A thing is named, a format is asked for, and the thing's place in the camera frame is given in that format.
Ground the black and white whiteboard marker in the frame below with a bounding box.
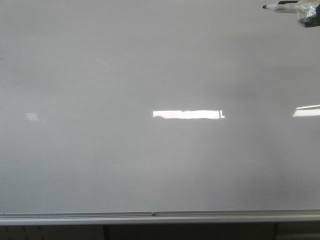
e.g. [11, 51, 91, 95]
[262, 0, 320, 14]

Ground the white whiteboard with aluminium frame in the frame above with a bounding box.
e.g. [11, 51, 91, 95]
[0, 0, 320, 226]

